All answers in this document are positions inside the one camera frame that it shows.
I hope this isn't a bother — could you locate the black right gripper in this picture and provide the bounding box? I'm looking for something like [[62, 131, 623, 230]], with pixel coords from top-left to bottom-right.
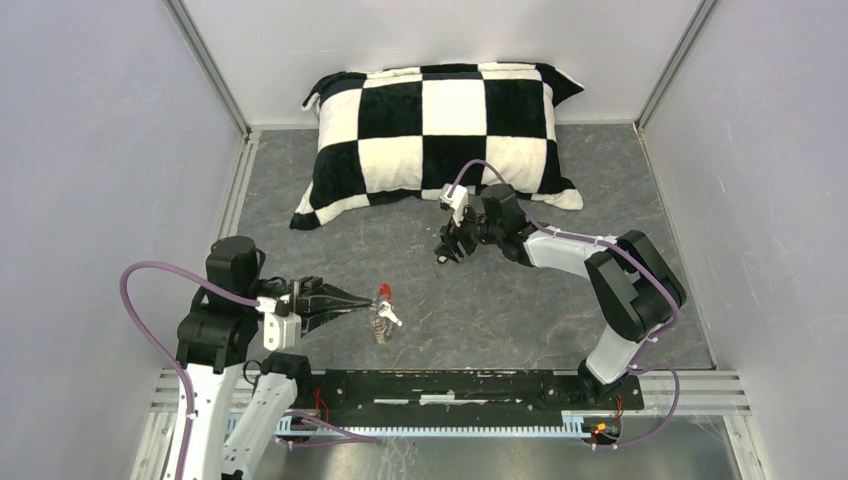
[[433, 201, 503, 265]]

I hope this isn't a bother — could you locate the metal key organizer red handle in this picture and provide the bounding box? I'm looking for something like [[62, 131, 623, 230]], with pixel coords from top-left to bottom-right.
[[369, 283, 404, 347]]

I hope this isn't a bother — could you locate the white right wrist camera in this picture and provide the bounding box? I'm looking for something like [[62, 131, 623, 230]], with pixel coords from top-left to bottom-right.
[[439, 184, 469, 227]]

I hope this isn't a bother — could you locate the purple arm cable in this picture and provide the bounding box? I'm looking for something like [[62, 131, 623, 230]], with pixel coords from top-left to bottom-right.
[[119, 260, 376, 480], [447, 160, 682, 450]]

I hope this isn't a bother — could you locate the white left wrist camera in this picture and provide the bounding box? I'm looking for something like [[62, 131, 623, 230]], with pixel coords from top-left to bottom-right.
[[256, 294, 302, 352]]

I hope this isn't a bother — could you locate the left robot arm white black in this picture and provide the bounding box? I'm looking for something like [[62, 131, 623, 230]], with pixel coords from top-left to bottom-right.
[[162, 236, 379, 479]]

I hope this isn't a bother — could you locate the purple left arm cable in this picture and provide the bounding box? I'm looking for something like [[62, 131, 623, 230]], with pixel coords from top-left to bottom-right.
[[119, 260, 376, 480]]

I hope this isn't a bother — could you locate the white slotted cable duct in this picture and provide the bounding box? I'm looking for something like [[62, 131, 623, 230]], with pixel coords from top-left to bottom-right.
[[225, 413, 591, 439]]

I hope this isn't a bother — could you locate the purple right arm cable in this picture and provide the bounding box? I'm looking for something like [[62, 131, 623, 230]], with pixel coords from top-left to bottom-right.
[[447, 160, 682, 450]]

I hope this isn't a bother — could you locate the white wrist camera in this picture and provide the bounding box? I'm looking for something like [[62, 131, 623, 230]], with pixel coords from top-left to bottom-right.
[[439, 184, 469, 227], [256, 294, 302, 352]]

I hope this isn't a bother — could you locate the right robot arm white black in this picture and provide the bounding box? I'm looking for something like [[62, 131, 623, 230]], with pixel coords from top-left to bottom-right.
[[434, 184, 686, 408]]

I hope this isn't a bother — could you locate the black white checkered pillow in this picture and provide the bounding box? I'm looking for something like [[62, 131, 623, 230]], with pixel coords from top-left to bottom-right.
[[290, 62, 583, 231]]

